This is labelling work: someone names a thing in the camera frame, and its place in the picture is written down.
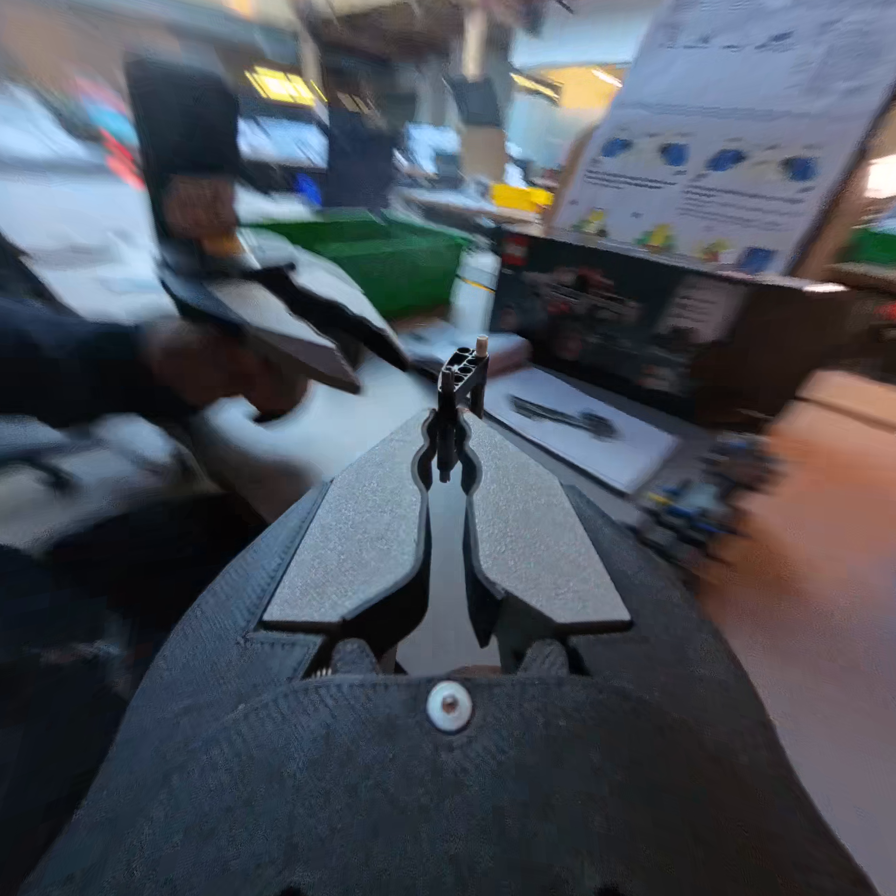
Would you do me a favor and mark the person's left forearm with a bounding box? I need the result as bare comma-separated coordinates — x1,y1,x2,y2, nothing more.
0,297,154,429

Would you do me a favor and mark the printed instruction poster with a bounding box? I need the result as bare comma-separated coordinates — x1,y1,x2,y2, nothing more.
545,0,896,279

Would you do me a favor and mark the white bottle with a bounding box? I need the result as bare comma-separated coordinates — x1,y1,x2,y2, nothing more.
450,245,503,338

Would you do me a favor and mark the small black lego piece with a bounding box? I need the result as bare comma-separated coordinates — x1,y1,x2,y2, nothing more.
434,335,491,484

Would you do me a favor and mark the green plastic bin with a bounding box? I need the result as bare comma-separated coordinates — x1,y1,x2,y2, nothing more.
241,209,475,321

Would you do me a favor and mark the yellow box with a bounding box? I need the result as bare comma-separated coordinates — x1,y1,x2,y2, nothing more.
489,182,555,212

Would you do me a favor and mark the white instruction booklet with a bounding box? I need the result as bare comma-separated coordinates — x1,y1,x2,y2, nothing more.
482,366,681,496

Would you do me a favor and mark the black lego set box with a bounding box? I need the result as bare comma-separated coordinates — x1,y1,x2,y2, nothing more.
489,230,849,429

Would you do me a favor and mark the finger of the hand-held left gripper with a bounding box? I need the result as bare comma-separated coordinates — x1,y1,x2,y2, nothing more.
206,279,363,394
245,231,413,373

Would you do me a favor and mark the person's left hand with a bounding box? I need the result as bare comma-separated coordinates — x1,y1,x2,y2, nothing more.
142,318,310,423

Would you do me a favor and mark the pile of loose lego pieces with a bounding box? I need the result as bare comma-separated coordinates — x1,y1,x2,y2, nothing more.
632,433,779,569

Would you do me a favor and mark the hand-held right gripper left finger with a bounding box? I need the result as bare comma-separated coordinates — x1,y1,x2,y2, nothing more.
260,408,438,655

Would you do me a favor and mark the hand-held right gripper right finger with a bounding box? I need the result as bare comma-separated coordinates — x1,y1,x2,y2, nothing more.
455,412,634,651

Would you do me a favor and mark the dark clothing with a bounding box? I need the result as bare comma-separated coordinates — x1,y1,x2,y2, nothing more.
0,490,268,896

